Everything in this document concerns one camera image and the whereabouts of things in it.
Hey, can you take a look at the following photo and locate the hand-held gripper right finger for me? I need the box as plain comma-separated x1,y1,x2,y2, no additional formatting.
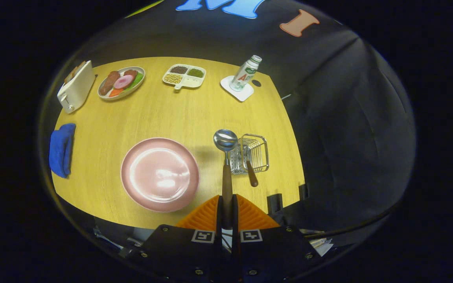
232,194,321,283

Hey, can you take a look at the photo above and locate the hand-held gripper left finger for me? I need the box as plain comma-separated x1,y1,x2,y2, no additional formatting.
138,195,224,283

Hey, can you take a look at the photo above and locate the fork with wooden handle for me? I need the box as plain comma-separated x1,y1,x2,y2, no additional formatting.
242,145,259,187

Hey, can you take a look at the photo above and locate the spoon with wooden handle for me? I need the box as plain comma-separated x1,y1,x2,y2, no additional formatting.
213,129,238,230

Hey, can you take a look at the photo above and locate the pink round plate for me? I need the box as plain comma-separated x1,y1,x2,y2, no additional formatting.
121,137,200,213

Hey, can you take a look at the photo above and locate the white square coaster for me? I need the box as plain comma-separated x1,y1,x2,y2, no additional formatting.
220,75,254,102

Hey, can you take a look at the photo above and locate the white divided tray of beans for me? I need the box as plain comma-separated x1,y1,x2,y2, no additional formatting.
162,64,206,90

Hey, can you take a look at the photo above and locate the white drink bottle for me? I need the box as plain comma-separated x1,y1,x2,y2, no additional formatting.
229,55,262,92

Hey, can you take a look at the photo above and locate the black backdrop cloth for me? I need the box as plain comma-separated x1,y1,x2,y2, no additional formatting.
40,0,416,252

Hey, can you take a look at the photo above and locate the grey plate of food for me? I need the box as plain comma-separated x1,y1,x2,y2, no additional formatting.
98,66,146,101

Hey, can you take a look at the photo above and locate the green lettuce leaf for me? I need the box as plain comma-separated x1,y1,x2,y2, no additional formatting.
126,72,144,90

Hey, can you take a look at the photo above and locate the pink ham slice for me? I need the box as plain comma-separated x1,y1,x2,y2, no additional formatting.
113,75,134,90

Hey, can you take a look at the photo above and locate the blue folded cloth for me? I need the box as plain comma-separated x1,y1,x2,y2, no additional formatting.
49,123,77,178

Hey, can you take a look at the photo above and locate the long brown meat piece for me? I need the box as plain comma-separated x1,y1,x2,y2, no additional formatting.
99,71,120,96

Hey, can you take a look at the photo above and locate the white toaster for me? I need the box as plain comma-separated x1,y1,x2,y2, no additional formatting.
57,60,96,114

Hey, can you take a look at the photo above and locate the silver wire basket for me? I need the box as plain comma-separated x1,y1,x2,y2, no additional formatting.
229,134,269,175

